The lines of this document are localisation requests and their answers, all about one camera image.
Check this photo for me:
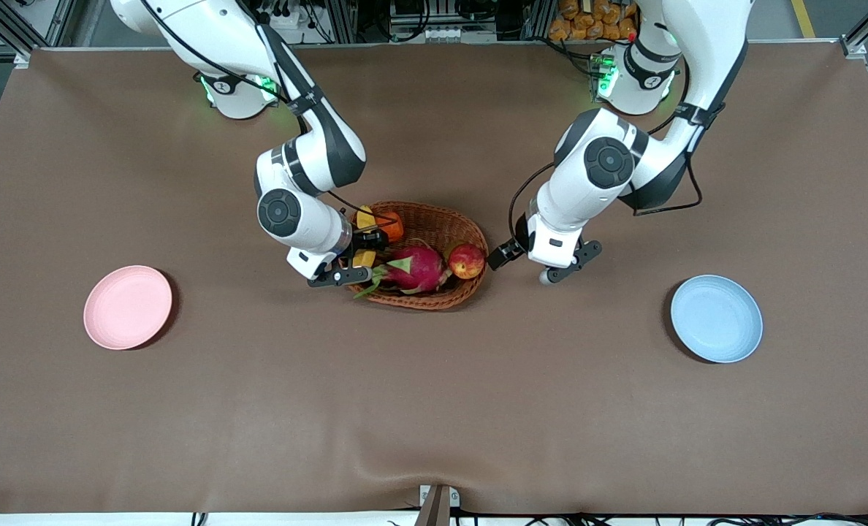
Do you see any brown table cloth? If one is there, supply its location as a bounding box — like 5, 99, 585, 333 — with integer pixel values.
0, 42, 868, 517

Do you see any blue plate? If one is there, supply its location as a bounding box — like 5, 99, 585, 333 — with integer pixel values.
670, 274, 764, 364

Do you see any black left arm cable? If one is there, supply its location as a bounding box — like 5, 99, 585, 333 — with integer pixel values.
508, 62, 703, 236

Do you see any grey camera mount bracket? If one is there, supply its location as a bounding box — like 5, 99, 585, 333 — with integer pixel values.
414, 484, 461, 526

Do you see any brown wicker basket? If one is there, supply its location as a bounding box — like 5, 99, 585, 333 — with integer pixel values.
334, 201, 490, 311

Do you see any pink plate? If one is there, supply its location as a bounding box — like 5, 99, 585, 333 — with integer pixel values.
83, 264, 174, 351

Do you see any orange fruit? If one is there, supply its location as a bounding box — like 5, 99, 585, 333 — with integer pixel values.
374, 211, 405, 245

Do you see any pink dragon fruit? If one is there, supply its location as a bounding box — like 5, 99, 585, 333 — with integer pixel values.
353, 245, 454, 299

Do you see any yellow banana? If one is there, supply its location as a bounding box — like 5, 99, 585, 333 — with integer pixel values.
352, 206, 378, 270

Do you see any white power strip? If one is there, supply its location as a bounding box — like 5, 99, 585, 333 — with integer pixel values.
257, 0, 305, 31

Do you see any red apple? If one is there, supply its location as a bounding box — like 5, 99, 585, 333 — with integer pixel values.
446, 243, 487, 281

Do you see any pile of orange buns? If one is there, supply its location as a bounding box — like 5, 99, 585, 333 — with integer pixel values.
548, 0, 641, 42

